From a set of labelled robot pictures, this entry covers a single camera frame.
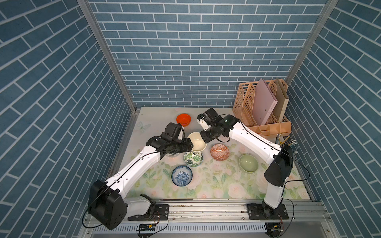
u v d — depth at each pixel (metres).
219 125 0.58
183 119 1.08
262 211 0.67
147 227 0.72
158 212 0.74
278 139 0.87
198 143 0.82
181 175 0.85
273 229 0.70
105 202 0.39
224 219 0.73
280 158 0.46
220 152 0.95
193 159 0.91
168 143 0.59
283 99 0.88
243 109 1.16
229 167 0.89
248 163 0.89
